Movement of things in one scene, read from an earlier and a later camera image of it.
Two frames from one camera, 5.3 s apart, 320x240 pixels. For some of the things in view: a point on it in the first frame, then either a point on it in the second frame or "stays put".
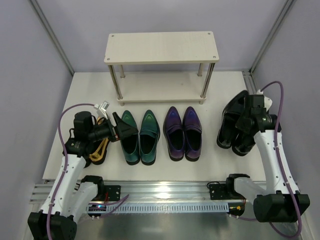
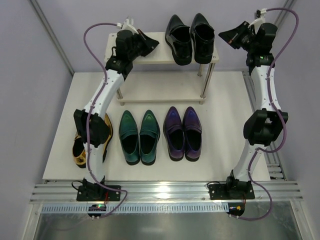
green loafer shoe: (131, 145) stays put
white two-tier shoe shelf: (162, 66) stays put
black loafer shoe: (243, 143) to (203, 34)
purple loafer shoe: (192, 134) stays put
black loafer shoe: (229, 119) to (178, 40)
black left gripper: (114, 130) to (139, 44)
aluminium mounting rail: (165, 192) stays put
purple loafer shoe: (174, 134) stays put
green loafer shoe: (149, 134) stays put
